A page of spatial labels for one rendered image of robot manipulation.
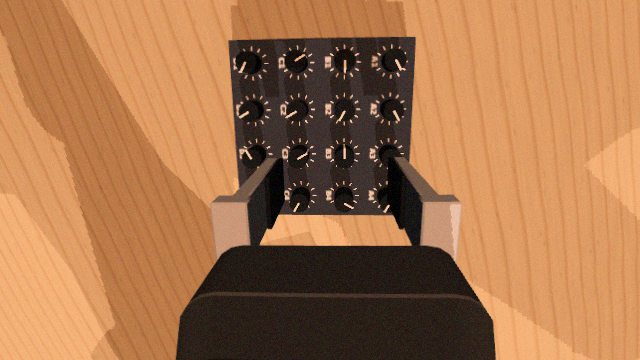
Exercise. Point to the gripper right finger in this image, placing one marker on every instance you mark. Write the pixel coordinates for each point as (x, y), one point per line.
(429, 219)

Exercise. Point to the black knob box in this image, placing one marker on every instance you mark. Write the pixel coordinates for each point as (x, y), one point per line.
(338, 164)

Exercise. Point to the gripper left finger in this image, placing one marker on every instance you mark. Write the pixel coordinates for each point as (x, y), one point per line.
(243, 218)

